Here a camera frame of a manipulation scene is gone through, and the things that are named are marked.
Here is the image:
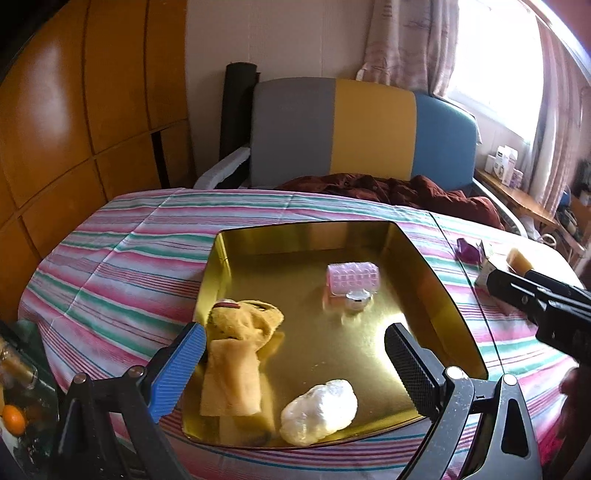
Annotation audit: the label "wooden wardrobe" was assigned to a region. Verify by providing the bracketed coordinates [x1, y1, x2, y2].
[1, 1, 195, 324]

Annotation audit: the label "person's right hand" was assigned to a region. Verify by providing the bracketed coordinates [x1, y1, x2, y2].
[558, 365, 590, 439]

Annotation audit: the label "beige cardboard box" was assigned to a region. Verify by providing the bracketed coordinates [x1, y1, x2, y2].
[475, 240, 522, 294]

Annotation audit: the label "dark red blanket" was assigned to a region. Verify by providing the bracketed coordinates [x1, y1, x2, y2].
[276, 173, 504, 230]

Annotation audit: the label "black rolled mat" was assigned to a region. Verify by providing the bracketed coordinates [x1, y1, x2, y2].
[218, 62, 259, 160]

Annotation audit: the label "pink hair roller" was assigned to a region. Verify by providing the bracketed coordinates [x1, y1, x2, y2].
[325, 262, 381, 312]

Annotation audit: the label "grey yellow blue chair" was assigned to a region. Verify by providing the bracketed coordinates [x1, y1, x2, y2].
[194, 77, 526, 235]

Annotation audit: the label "gold tray box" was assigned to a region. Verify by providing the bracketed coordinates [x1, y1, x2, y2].
[181, 221, 488, 449]

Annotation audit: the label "pink patterned curtain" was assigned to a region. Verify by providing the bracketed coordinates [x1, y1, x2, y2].
[356, 0, 460, 97]

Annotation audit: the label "wooden side shelf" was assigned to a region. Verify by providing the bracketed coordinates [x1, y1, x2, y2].
[475, 169, 558, 228]

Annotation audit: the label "white plastic bag ball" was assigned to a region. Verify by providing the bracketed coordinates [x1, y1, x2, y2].
[280, 379, 359, 447]

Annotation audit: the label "orange rectangular sponge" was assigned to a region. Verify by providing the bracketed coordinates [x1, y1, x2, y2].
[506, 248, 533, 277]

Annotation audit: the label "orange fruit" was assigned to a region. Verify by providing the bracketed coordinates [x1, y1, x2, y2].
[2, 404, 27, 437]

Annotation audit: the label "yellow cloth puppet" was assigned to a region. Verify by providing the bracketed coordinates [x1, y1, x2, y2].
[199, 299, 284, 417]

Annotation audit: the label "white boxes on shelf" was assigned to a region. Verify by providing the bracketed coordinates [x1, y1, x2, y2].
[485, 145, 523, 188]

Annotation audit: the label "striped bed sheet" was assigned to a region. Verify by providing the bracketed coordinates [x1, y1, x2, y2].
[19, 189, 578, 458]

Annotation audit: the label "small purple wrapper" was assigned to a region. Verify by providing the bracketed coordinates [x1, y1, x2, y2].
[456, 238, 482, 266]

